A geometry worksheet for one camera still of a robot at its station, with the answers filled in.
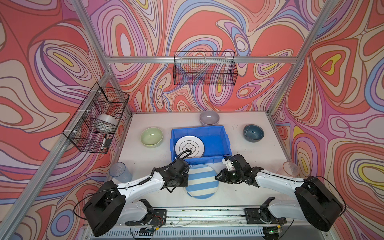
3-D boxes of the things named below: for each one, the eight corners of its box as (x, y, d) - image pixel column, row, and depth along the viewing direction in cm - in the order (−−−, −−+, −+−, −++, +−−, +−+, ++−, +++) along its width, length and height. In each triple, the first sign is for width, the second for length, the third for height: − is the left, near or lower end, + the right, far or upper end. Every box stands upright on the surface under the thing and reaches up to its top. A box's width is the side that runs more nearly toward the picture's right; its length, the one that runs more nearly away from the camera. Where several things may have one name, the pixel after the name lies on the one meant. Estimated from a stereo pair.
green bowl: (140, 149, 99) (137, 144, 95) (144, 132, 108) (142, 127, 104) (161, 149, 99) (160, 144, 95) (164, 132, 108) (163, 127, 104)
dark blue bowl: (244, 142, 103) (246, 138, 99) (240, 128, 111) (242, 124, 107) (263, 142, 103) (266, 138, 99) (258, 128, 111) (261, 124, 107)
